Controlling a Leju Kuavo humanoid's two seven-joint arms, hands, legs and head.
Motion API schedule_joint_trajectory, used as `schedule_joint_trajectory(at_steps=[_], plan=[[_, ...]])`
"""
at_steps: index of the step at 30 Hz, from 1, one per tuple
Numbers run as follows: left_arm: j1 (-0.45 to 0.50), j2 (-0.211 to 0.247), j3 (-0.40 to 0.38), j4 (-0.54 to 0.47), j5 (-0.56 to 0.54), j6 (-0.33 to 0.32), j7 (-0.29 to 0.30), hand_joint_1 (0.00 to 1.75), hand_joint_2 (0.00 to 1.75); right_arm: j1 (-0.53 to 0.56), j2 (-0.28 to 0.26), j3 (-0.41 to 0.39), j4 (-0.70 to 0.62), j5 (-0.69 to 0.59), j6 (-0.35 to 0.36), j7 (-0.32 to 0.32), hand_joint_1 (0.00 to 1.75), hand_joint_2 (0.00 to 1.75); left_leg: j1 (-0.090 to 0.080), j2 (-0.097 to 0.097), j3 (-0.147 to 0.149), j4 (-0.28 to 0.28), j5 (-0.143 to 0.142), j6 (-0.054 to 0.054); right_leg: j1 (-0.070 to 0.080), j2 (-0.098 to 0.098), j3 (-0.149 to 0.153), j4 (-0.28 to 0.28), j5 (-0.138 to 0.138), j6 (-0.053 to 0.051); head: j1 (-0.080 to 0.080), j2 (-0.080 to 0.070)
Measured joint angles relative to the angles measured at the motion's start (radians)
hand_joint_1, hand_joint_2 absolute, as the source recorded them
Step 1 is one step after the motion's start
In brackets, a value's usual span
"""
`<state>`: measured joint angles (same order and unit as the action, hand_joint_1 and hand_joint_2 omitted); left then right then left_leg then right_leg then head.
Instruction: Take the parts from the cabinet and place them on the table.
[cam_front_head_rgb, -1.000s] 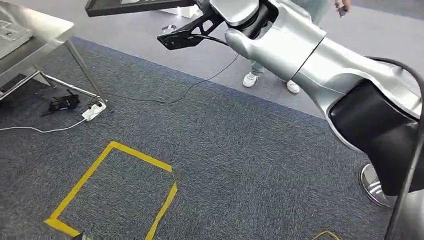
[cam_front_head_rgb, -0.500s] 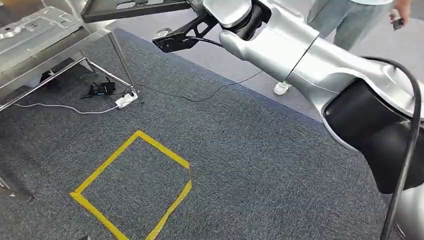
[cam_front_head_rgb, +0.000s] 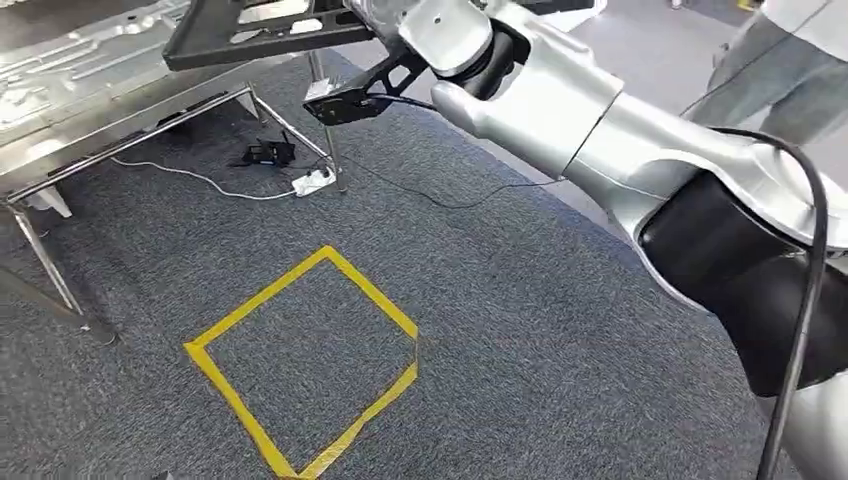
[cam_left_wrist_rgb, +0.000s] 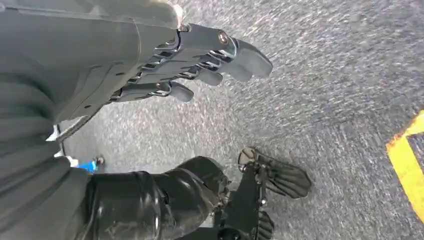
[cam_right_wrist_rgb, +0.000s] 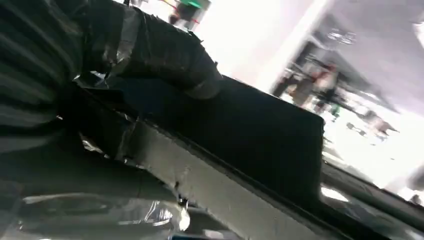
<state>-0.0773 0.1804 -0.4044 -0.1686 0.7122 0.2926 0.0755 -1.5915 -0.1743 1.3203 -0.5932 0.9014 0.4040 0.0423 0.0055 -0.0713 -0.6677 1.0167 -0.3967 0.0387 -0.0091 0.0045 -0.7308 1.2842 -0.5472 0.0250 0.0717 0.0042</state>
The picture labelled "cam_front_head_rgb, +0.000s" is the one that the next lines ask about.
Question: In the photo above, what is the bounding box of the white power strip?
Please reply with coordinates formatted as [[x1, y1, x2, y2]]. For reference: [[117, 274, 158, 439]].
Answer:
[[291, 167, 337, 198]]

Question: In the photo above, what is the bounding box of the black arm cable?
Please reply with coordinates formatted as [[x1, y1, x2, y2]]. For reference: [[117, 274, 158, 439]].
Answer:
[[712, 125, 833, 480]]

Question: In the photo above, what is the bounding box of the thin black floor cable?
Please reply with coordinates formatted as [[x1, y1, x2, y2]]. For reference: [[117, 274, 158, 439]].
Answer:
[[344, 155, 564, 211]]

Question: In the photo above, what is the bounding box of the black plastic panel with cutouts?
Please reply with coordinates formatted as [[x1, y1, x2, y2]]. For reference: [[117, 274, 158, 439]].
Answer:
[[162, 0, 598, 73]]

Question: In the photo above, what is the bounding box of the black device on floor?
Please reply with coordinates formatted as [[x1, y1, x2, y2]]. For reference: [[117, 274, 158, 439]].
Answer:
[[228, 131, 297, 168]]

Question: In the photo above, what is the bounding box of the white floor cable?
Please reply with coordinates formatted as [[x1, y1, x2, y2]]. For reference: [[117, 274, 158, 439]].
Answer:
[[109, 156, 298, 201]]

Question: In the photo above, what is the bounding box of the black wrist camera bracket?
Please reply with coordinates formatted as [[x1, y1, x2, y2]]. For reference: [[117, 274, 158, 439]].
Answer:
[[303, 49, 432, 127]]

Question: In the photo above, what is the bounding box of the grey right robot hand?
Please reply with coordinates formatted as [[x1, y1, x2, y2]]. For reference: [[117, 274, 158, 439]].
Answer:
[[344, 0, 407, 33]]

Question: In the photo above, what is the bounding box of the steel bench with metal parts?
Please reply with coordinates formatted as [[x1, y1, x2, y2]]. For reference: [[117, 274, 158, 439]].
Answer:
[[0, 0, 349, 346]]

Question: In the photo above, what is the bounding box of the yellow floor tape square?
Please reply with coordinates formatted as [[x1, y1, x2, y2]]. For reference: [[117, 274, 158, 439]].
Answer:
[[183, 245, 420, 480]]

